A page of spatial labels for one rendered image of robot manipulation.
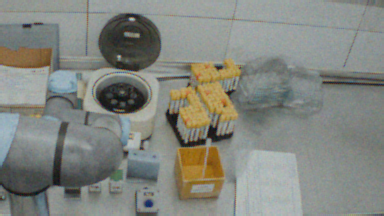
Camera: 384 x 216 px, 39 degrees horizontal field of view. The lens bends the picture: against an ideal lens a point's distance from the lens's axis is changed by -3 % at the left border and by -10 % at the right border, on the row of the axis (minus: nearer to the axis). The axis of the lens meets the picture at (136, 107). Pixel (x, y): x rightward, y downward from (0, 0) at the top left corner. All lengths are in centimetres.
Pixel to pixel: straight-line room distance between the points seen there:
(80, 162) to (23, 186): 13
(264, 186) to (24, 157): 106
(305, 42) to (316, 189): 60
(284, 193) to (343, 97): 60
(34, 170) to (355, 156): 139
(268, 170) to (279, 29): 55
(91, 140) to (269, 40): 129
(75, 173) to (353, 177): 127
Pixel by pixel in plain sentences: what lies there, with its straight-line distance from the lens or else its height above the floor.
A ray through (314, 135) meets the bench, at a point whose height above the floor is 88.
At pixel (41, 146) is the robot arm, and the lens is 97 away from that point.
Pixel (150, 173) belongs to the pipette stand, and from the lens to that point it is 180.
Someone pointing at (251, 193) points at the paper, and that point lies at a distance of 184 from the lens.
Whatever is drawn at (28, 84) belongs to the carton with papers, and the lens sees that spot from 203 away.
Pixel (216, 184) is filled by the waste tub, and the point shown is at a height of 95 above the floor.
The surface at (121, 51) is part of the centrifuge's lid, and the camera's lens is 204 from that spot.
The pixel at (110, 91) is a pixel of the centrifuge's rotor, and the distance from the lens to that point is 194.
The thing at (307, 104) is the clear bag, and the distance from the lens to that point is 218.
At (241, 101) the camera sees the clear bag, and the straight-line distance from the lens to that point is 210.
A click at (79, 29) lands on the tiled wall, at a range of 206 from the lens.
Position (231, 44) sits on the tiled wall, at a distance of 214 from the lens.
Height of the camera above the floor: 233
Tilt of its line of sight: 46 degrees down
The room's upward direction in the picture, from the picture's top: 6 degrees clockwise
